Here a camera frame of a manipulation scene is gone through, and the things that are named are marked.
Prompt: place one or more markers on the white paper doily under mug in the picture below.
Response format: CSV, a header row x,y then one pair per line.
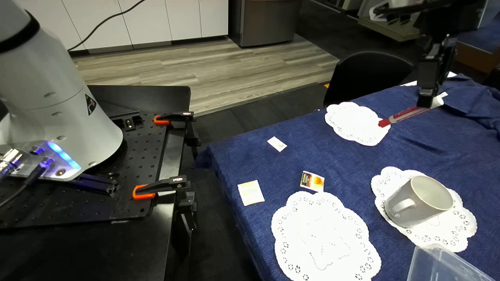
x,y
448,228

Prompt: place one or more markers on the black perforated robot table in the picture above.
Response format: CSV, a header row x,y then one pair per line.
x,y
142,156

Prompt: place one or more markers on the blue denim tablecloth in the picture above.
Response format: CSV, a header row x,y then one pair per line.
x,y
339,161

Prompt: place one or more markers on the steel grey appliance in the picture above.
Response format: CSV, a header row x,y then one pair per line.
x,y
267,20

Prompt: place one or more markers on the small black bracket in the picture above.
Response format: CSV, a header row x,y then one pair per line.
x,y
134,122

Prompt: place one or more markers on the black chair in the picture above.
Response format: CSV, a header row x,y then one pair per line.
x,y
365,75

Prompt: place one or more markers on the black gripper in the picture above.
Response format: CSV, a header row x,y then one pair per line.
x,y
437,67

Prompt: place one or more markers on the red and white marker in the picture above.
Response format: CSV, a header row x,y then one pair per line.
x,y
404,116

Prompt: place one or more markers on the grey ceramic mug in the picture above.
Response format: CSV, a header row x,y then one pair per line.
x,y
412,204

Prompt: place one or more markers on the clear plastic container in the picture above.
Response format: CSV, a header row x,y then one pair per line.
x,y
443,267

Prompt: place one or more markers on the white narrow sachet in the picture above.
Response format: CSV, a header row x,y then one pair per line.
x,y
278,144

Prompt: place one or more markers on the black orange bar clamp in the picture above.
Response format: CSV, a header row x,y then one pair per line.
x,y
174,119
162,187

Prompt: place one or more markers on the printed small packet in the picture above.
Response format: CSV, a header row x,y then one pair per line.
x,y
312,181

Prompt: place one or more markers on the white square sachet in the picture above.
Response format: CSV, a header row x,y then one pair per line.
x,y
251,192

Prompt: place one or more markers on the white cabinet row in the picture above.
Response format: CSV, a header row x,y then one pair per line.
x,y
157,17

